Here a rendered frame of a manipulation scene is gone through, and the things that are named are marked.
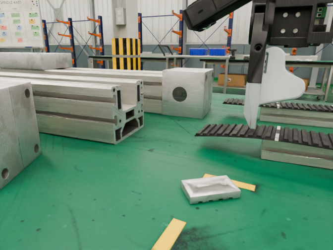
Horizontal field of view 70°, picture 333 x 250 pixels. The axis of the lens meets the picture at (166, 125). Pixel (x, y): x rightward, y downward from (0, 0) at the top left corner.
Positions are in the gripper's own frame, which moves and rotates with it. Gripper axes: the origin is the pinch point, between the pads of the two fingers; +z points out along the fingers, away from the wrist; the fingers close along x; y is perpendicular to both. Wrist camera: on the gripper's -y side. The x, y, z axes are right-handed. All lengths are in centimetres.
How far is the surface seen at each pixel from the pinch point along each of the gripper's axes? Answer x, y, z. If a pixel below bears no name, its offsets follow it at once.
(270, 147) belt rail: -2.5, 3.2, 3.7
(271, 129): -0.2, 3.1, 2.0
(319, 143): -2.8, 8.1, 2.2
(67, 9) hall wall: 857, -795, -170
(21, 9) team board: 369, -480, -85
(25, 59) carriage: 13, -55, -5
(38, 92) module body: -4.7, -32.2, -1.1
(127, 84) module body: 1.6, -19.4, -2.4
